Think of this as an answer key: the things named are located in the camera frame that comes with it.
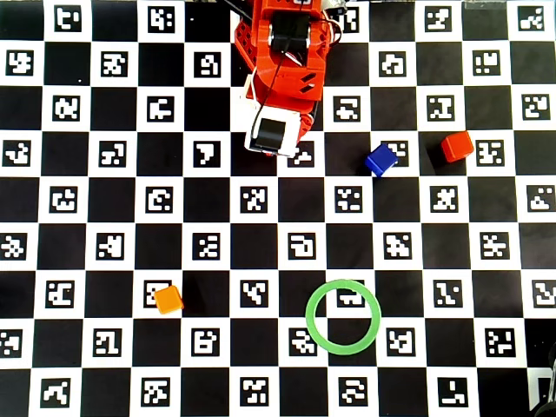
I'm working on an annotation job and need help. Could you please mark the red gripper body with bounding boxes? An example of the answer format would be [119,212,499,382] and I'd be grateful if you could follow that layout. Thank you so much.
[296,110,316,142]

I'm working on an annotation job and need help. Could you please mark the blue cube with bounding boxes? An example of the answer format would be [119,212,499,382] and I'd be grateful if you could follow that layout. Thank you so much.
[363,142,400,179]

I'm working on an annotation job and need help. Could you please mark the red cube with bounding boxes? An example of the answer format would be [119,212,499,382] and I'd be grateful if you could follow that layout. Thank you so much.
[440,130,476,164]

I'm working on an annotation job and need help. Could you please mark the orange cube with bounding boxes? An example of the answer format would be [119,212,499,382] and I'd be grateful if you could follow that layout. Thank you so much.
[153,284,185,315]

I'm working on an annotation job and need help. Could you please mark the clear tape strip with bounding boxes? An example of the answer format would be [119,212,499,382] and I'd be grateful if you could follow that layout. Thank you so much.
[462,0,509,10]

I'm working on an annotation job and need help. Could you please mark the black white marker mat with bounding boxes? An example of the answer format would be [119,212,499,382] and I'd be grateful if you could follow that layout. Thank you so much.
[0,0,556,417]

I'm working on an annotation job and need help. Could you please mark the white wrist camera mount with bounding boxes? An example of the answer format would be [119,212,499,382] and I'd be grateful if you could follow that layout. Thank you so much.
[241,73,306,159]

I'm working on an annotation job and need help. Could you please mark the red lattice base plate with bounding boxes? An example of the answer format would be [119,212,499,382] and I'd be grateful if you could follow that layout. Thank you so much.
[234,18,262,74]

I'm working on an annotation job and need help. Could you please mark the black power cable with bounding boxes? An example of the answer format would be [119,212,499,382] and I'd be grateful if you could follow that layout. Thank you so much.
[221,0,256,21]

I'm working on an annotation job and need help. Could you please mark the green flat ring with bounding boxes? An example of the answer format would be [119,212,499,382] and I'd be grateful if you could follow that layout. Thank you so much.
[304,278,383,357]

